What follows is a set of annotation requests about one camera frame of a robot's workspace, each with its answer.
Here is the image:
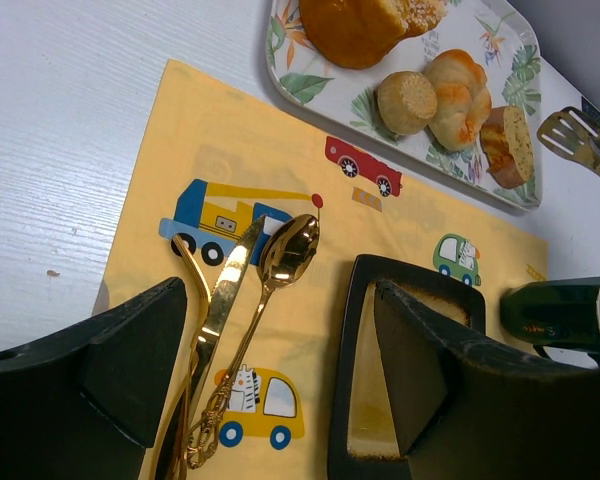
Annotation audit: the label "blue label sticker right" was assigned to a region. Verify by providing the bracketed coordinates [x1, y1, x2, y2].
[581, 96, 600, 126]

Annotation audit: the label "gold fork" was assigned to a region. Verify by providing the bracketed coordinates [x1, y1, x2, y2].
[151, 234, 211, 479]

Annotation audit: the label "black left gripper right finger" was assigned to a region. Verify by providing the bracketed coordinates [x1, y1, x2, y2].
[374, 280, 600, 479]

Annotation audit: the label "twisted orange-white bread roll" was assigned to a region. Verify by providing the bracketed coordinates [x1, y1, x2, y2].
[424, 49, 492, 151]

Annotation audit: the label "gold spoon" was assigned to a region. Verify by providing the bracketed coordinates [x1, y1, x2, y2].
[185, 214, 320, 469]

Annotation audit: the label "black square plate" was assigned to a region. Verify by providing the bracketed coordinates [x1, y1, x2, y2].
[327, 254, 486, 479]

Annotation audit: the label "gold knife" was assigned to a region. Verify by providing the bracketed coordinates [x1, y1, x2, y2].
[154, 214, 267, 480]

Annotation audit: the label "silver metal tongs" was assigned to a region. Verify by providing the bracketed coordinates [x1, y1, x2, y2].
[537, 106, 600, 177]

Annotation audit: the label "small round bun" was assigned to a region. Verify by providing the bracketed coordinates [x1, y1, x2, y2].
[377, 71, 438, 135]

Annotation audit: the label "white leaf-pattern tray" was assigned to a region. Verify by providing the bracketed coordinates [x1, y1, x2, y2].
[264, 1, 542, 211]

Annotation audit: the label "large orange bundt cake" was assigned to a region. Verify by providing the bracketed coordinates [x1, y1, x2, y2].
[299, 0, 446, 70]

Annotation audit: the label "yellow vehicle-print placemat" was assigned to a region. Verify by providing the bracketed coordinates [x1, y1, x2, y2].
[98, 61, 548, 479]

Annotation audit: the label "dark green mug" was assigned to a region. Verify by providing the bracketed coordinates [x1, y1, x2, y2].
[499, 276, 600, 366]

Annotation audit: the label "sliced bread piece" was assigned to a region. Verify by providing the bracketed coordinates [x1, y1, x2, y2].
[480, 106, 535, 190]

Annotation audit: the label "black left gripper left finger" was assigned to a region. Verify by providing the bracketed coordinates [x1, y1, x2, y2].
[0, 277, 187, 479]

